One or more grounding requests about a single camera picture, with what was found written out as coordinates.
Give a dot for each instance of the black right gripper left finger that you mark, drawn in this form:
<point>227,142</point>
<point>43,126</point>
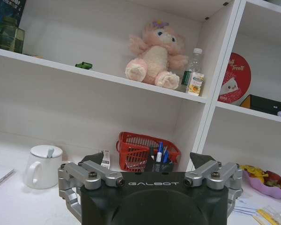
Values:
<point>84,172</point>

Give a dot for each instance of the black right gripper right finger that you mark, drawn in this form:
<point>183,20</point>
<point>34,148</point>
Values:
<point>221,173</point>

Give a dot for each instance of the small white carton box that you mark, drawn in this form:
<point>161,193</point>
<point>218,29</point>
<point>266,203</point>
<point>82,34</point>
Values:
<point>105,159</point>

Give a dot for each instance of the yellow snack packet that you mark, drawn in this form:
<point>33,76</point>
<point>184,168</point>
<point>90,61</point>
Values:
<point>253,172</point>

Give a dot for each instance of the white lidded mug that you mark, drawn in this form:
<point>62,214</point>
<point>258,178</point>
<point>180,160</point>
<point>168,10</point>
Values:
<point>44,168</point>

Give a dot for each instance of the pale blue paper sheet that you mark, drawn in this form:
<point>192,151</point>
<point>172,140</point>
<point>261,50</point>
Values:
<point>247,207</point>

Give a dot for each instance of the purple flower-shaped bowl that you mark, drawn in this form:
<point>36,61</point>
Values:
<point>267,191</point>

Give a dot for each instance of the red plastic basket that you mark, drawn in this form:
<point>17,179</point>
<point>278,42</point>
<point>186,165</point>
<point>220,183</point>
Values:
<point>135,152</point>

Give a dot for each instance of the black pen holder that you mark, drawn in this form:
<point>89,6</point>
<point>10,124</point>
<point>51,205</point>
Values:
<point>159,167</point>

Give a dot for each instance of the yellow ruler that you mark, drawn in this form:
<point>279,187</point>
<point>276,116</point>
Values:
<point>268,215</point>

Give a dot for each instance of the white marker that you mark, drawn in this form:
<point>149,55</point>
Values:
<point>159,157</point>

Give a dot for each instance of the blue capped pen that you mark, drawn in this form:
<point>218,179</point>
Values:
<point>160,146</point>

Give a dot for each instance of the black and yellow box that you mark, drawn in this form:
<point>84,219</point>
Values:
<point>264,104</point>

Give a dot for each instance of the small yellow white carton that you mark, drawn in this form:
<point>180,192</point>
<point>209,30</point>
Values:
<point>196,84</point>

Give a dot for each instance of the red round treats tin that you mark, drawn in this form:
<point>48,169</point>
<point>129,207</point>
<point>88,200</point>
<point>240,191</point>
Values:
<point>238,77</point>

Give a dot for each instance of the white shelf unit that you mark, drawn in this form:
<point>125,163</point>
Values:
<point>107,77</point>

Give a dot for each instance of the green toy car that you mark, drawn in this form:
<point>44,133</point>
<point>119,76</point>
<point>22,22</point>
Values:
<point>84,65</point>

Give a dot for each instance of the clear plastic bottle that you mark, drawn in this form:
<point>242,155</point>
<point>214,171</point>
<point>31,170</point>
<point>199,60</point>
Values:
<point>196,58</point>

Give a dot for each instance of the pink plush toy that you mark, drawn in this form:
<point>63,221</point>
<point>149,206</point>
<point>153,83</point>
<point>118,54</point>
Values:
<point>154,58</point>

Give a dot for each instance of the green translucent box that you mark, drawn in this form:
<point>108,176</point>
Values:
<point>9,37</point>

